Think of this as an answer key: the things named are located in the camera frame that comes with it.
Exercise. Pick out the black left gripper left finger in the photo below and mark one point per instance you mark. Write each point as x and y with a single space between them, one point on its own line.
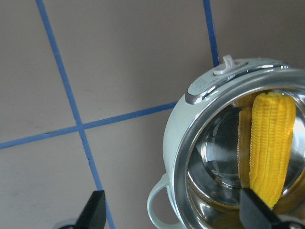
93 215

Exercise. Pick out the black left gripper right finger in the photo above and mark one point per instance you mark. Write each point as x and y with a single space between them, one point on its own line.
255 214

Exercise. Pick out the pale green electric pot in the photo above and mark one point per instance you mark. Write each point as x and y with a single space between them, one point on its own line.
206 147

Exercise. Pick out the yellow corn cob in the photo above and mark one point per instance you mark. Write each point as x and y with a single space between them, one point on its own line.
273 119

